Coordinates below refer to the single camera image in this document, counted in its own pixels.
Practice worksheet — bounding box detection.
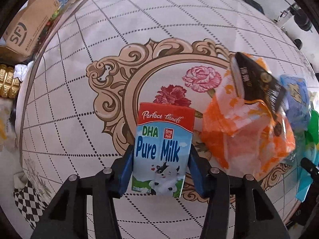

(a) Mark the black dumbbell weight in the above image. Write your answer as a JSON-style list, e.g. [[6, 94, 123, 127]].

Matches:
[[294, 9, 312, 31]]

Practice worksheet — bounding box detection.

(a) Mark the checkered black white cloth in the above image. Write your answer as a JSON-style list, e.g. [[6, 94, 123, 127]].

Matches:
[[14, 181, 48, 230]]

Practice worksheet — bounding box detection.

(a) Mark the blue crumpled wrapper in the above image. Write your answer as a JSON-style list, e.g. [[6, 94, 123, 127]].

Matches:
[[280, 74, 311, 132]]

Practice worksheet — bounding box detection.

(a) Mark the green and cyan snack bag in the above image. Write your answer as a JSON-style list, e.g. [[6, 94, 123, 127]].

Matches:
[[282, 110, 318, 202]]

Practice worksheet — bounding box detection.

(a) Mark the brown cardboard box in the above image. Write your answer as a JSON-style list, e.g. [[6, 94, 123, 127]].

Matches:
[[1, 0, 60, 60]]

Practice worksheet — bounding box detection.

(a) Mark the orange plastic bag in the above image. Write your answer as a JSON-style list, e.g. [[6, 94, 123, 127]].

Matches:
[[201, 53, 295, 180]]

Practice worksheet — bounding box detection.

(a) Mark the Pure Milk carton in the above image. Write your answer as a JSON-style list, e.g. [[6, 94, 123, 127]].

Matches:
[[131, 103, 195, 198]]

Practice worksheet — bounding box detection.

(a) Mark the black snack packet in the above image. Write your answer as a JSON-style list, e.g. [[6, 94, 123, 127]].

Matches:
[[230, 52, 286, 136]]

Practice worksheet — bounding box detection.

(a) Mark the gold foil cans stack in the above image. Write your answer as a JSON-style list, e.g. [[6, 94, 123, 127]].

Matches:
[[0, 64, 21, 99]]

